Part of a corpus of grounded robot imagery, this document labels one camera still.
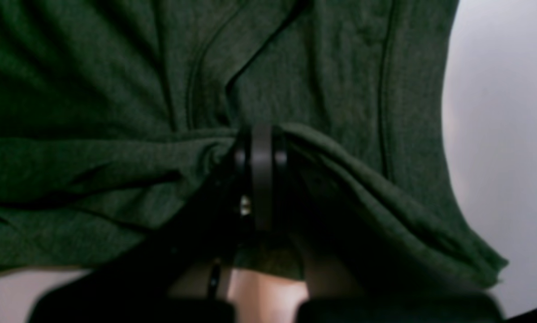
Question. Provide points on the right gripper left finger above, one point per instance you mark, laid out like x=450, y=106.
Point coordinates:
x=181, y=273

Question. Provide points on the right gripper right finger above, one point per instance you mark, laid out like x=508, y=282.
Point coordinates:
x=369, y=252

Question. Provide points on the dark green t-shirt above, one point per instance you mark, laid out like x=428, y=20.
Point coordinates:
x=112, y=112

